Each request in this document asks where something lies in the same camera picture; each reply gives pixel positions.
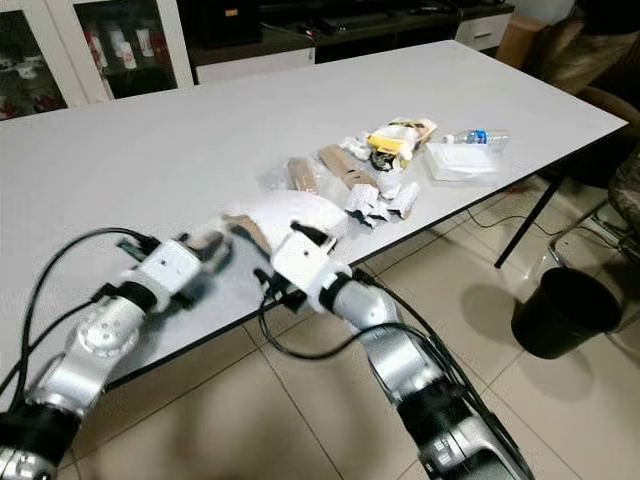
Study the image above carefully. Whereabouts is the clear crumpled plastic wrapper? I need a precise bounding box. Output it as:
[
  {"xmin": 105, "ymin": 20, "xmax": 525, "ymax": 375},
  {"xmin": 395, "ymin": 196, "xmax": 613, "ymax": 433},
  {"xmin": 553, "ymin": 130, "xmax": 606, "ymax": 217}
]
[{"xmin": 259, "ymin": 164, "xmax": 289, "ymax": 192}]

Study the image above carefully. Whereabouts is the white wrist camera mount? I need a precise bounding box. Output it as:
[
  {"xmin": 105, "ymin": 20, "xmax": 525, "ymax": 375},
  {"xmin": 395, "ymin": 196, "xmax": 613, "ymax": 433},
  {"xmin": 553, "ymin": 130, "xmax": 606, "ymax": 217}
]
[
  {"xmin": 128, "ymin": 238, "xmax": 211, "ymax": 301},
  {"xmin": 272, "ymin": 234, "xmax": 346, "ymax": 311}
]

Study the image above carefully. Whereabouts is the white foam food container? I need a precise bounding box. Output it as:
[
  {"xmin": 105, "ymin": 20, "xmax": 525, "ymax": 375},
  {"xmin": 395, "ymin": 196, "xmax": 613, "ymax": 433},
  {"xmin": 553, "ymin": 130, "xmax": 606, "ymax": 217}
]
[{"xmin": 423, "ymin": 142, "xmax": 502, "ymax": 182}]

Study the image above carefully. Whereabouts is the clear plastic water bottle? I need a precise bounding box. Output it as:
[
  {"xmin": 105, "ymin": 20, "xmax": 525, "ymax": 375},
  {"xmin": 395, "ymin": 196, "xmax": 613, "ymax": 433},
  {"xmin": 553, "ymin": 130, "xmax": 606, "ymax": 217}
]
[{"xmin": 445, "ymin": 128, "xmax": 510, "ymax": 147}]

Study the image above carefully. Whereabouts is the white glass door cabinet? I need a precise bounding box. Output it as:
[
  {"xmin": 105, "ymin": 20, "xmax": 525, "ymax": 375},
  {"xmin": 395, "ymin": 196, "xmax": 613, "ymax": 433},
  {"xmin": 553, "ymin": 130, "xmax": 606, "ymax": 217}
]
[{"xmin": 0, "ymin": 0, "xmax": 197, "ymax": 122}]

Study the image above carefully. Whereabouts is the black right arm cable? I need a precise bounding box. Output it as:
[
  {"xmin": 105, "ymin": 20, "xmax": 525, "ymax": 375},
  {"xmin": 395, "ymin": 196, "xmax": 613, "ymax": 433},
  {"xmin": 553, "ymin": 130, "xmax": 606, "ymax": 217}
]
[{"xmin": 255, "ymin": 292, "xmax": 371, "ymax": 361}]

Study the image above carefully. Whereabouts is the brown chair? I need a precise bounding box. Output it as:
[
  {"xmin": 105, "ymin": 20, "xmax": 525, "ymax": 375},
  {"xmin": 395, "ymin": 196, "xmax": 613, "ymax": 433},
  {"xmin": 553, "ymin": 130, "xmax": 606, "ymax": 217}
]
[{"xmin": 525, "ymin": 0, "xmax": 640, "ymax": 111}]

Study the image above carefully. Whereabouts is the white drawer unit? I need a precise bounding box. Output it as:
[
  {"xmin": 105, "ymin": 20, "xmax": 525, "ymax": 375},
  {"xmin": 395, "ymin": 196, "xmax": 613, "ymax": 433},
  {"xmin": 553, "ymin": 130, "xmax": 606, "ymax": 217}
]
[{"xmin": 453, "ymin": 10, "xmax": 516, "ymax": 51}]

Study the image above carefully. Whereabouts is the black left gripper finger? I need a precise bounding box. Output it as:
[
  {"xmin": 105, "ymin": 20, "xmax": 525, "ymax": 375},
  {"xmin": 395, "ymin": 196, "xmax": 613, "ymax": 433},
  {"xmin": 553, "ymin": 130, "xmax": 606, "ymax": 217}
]
[{"xmin": 185, "ymin": 228, "xmax": 236, "ymax": 269}]

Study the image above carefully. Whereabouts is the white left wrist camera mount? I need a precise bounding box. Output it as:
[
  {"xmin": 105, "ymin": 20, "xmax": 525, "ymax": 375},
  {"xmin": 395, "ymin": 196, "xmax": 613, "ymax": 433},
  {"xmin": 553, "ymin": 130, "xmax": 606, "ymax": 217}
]
[{"xmin": 128, "ymin": 238, "xmax": 211, "ymax": 301}]

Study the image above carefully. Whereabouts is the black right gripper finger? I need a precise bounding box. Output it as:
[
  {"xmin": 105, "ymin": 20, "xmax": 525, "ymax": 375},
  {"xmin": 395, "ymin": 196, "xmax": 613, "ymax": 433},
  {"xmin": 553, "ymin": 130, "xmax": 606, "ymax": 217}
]
[{"xmin": 226, "ymin": 220, "xmax": 275, "ymax": 261}]

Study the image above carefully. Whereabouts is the long brown paper packet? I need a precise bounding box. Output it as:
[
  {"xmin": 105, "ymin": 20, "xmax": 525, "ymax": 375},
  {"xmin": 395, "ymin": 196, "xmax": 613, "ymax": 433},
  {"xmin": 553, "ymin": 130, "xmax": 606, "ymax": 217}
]
[{"xmin": 317, "ymin": 145, "xmax": 381, "ymax": 191}]

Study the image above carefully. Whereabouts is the dark desk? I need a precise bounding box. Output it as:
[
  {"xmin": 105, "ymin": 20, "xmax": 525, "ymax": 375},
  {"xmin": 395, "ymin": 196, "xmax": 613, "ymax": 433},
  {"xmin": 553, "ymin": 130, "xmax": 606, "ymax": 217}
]
[{"xmin": 175, "ymin": 0, "xmax": 516, "ymax": 69}]

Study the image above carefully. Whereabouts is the black table leg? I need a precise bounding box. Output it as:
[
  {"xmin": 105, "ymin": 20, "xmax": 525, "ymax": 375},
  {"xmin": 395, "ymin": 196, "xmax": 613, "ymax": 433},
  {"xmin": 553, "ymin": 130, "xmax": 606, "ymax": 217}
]
[{"xmin": 495, "ymin": 176, "xmax": 564, "ymax": 269}]

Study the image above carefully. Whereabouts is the yellow snack package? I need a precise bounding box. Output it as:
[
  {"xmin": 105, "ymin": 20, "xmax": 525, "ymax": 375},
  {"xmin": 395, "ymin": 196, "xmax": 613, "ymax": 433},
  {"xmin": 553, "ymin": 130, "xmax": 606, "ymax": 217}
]
[{"xmin": 365, "ymin": 117, "xmax": 438, "ymax": 170}]

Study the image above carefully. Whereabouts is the black floor cable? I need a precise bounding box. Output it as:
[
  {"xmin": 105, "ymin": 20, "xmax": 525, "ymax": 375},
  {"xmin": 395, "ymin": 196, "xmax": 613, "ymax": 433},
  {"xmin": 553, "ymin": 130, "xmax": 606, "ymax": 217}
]
[{"xmin": 435, "ymin": 185, "xmax": 561, "ymax": 241}]

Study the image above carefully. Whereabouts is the small white tissue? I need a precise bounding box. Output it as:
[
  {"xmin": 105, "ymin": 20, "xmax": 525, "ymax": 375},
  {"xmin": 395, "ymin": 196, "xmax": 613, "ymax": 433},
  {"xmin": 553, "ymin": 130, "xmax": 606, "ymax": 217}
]
[{"xmin": 340, "ymin": 134, "xmax": 374, "ymax": 161}]

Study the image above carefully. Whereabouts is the black rubbish bin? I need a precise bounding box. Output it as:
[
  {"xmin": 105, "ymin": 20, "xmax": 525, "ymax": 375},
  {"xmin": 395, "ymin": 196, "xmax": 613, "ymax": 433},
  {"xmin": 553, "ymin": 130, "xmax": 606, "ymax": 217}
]
[{"xmin": 511, "ymin": 267, "xmax": 623, "ymax": 361}]

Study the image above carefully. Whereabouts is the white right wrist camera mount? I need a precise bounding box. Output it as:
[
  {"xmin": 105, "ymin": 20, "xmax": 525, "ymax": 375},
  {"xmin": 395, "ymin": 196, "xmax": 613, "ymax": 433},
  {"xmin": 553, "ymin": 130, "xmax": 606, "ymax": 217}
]
[{"xmin": 272, "ymin": 234, "xmax": 346, "ymax": 311}]

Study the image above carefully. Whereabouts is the orange wooden box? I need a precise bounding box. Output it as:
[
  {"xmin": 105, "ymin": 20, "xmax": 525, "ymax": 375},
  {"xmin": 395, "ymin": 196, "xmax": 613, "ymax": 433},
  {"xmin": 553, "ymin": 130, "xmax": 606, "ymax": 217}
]
[{"xmin": 495, "ymin": 15, "xmax": 547, "ymax": 69}]

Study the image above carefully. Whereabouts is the white printed crumpled paper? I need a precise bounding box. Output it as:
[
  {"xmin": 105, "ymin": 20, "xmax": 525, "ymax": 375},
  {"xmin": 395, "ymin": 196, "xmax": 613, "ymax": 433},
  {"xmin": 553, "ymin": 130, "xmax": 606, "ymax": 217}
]
[{"xmin": 345, "ymin": 180, "xmax": 421, "ymax": 223}]

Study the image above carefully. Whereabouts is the short brown paper packet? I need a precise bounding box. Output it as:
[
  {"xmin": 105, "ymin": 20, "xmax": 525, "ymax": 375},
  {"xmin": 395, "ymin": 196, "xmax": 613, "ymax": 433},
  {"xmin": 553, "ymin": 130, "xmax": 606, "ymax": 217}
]
[{"xmin": 285, "ymin": 157, "xmax": 321, "ymax": 194}]

